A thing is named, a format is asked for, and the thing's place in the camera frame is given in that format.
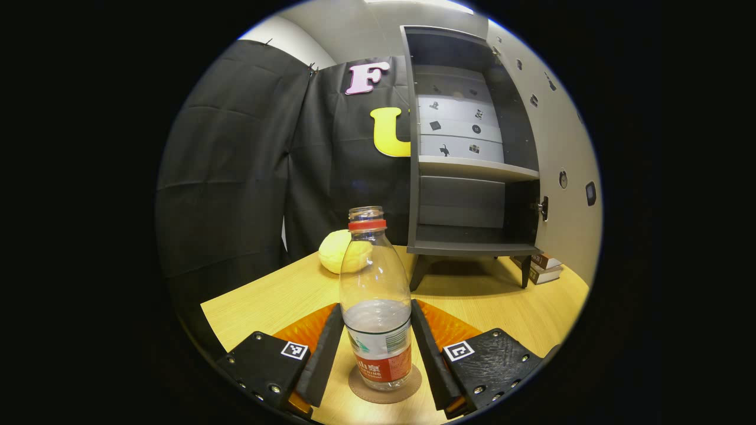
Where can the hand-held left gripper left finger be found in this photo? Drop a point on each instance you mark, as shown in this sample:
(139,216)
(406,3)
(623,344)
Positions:
(323,360)

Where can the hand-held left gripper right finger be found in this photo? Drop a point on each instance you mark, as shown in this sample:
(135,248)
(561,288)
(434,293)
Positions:
(434,360)

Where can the brown round coaster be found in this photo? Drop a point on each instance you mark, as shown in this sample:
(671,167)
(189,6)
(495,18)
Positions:
(366,395)

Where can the clear plastic bottle red label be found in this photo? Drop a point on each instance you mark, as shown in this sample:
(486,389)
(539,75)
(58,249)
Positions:
(375,295)

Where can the dark grey cabinet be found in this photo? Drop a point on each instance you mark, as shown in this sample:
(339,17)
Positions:
(460,200)

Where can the grey cabinet door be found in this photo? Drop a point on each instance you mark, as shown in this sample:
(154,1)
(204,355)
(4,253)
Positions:
(567,141)

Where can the metal door hinge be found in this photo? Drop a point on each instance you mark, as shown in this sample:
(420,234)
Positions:
(542,208)

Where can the yellow round plush cushion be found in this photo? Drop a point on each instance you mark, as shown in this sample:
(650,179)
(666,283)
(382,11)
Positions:
(333,252)

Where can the pale cover book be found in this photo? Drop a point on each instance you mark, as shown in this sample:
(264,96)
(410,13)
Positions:
(546,275)

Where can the brown cover book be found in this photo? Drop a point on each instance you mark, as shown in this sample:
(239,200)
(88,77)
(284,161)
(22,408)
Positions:
(548,260)

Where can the black backdrop cloth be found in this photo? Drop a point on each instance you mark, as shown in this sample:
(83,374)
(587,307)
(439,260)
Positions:
(236,177)

